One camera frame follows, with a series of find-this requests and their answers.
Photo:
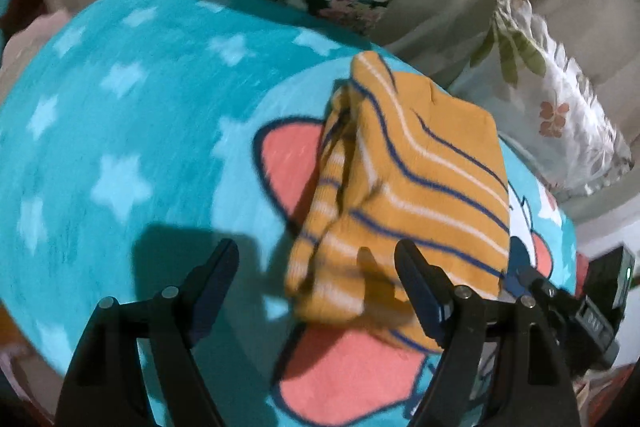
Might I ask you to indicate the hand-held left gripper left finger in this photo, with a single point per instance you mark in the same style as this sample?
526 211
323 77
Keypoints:
210 297

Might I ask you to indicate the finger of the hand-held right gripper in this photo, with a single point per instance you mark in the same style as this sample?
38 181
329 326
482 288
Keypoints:
535 284

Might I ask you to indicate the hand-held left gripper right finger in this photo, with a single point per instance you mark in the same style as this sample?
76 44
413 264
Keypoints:
430 302

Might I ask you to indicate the orange striped small garment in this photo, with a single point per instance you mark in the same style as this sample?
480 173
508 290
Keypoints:
425 167

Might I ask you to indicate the white floral frilled pillow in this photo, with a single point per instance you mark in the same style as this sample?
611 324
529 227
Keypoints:
565 107

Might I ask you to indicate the teal star printed blanket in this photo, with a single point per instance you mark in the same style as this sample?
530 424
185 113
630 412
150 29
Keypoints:
125 132

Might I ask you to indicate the pink cloth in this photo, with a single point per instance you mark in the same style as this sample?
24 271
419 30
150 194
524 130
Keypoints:
35 37

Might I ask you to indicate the dark red cloth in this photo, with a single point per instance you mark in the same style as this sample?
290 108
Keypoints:
22 2

